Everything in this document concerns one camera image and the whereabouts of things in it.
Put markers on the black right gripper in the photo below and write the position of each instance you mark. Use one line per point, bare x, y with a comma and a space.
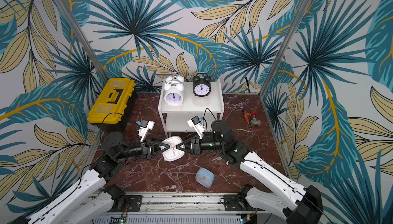
194, 145

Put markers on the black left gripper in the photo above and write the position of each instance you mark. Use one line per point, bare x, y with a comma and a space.
154, 145

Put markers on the cream square alarm clock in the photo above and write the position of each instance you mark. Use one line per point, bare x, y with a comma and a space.
173, 153

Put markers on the light blue square alarm clock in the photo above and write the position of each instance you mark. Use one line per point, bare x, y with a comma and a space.
205, 177

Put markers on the black twin-bell alarm clock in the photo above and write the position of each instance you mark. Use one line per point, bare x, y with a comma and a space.
201, 84

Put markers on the white twin-bell alarm clock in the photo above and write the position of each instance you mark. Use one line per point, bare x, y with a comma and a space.
178, 79

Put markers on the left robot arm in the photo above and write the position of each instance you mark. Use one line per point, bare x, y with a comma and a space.
67, 208

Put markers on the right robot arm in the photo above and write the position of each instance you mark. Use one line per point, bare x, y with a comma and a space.
287, 199

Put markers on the white two-tier shelf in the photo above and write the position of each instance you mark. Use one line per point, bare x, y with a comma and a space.
174, 118

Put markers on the yellow black toolbox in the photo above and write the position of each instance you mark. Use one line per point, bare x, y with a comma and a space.
114, 105

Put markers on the steel valve red handwheel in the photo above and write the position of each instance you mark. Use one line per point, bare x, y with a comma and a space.
254, 120

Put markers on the green circuit board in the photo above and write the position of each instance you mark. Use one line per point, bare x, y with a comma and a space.
118, 219

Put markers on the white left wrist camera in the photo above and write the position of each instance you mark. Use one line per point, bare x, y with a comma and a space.
144, 127

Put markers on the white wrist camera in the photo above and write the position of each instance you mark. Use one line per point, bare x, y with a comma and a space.
144, 127
197, 125

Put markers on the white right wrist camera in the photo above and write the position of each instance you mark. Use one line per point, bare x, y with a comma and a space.
197, 125

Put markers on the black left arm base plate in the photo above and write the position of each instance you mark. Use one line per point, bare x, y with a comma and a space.
133, 203

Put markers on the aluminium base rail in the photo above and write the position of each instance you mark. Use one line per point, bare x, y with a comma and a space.
184, 208

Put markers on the orange handled screwdriver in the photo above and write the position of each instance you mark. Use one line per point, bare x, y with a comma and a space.
246, 117

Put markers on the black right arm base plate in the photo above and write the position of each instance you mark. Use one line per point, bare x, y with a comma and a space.
235, 202

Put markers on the aluminium left corner post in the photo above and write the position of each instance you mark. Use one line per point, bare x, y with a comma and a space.
79, 34

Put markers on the aluminium corner post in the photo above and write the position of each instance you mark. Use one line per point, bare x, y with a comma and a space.
79, 34
290, 33

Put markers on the aluminium right corner post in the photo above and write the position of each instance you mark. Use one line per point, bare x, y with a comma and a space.
290, 33

